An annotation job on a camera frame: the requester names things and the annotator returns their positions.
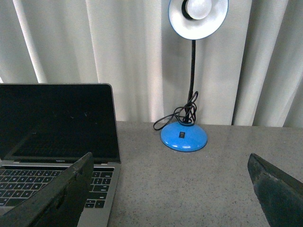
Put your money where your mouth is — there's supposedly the black lamp power cable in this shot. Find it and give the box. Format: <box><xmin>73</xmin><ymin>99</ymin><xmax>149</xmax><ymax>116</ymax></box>
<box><xmin>153</xmin><ymin>91</ymin><xmax>199</xmax><ymax>131</ymax></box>

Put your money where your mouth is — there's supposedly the grey laptop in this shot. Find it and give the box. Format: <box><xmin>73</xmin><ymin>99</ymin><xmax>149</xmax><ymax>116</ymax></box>
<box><xmin>0</xmin><ymin>83</ymin><xmax>121</xmax><ymax>227</ymax></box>

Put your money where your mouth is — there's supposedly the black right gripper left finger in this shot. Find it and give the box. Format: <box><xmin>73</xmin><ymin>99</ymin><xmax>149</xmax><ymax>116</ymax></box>
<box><xmin>0</xmin><ymin>152</ymin><xmax>94</xmax><ymax>227</ymax></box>

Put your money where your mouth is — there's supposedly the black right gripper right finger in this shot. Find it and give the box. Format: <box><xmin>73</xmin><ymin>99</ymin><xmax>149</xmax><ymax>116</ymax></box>
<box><xmin>247</xmin><ymin>153</ymin><xmax>303</xmax><ymax>227</ymax></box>

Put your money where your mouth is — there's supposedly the white curtain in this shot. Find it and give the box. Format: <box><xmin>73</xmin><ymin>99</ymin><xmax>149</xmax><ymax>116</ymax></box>
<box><xmin>0</xmin><ymin>0</ymin><xmax>303</xmax><ymax>127</ymax></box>

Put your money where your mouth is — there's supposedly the blue desk lamp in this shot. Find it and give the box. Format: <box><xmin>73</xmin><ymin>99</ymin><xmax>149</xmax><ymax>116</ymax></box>
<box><xmin>159</xmin><ymin>0</ymin><xmax>229</xmax><ymax>152</ymax></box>

